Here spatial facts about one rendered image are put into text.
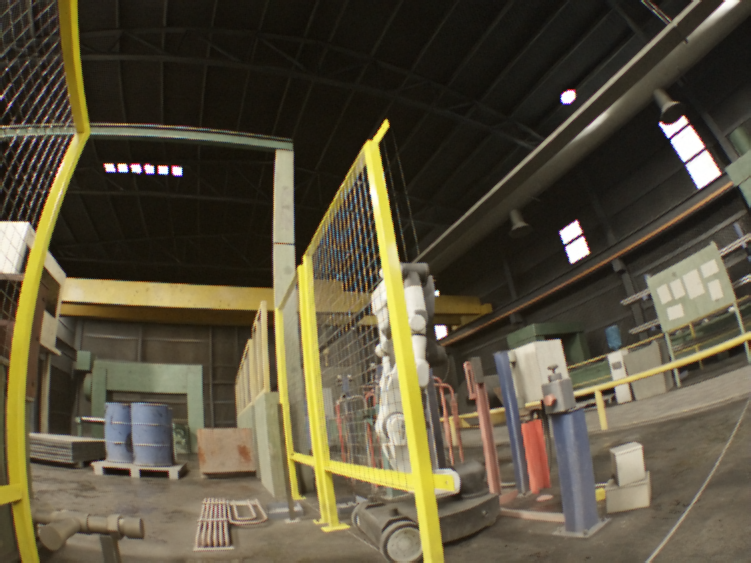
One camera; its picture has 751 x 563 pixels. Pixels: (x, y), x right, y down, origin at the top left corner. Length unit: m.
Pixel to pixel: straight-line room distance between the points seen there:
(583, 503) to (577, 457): 0.20
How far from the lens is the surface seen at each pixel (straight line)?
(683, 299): 6.79
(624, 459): 1.72
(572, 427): 1.51
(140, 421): 5.36
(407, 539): 1.59
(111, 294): 15.18
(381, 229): 1.36
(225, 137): 5.14
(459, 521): 1.72
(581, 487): 1.56
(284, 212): 4.41
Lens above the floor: 0.64
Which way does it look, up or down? 22 degrees up
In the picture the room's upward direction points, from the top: 8 degrees counter-clockwise
